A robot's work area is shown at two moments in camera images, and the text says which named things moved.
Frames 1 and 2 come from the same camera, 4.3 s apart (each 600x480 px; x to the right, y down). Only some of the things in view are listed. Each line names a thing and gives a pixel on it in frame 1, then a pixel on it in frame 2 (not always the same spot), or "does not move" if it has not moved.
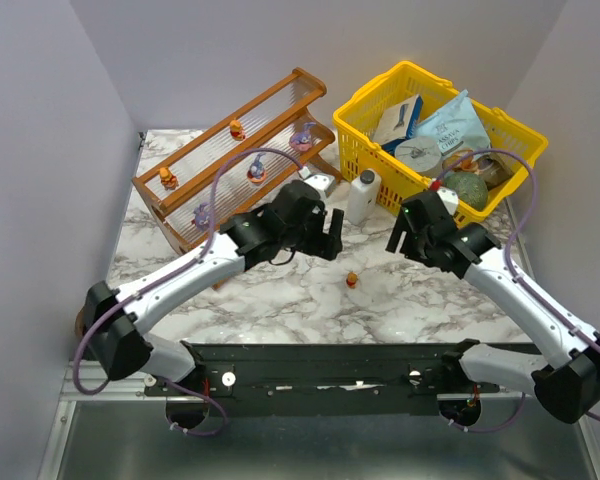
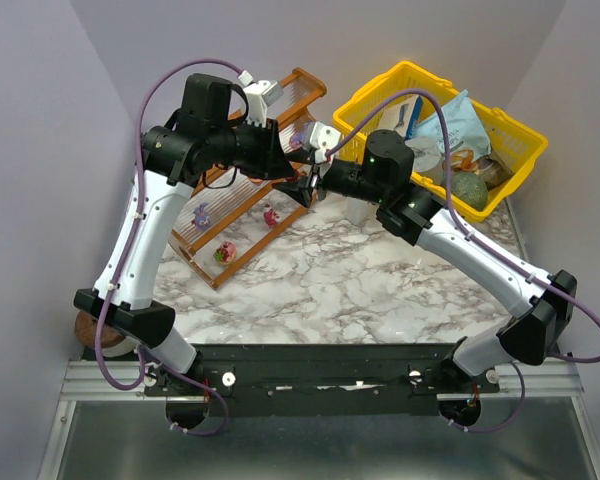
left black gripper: x=322 y=240 → x=268 y=151
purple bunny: x=303 y=141 does not move
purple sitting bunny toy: x=202 y=219 does not move
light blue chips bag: x=457 y=126 does not move
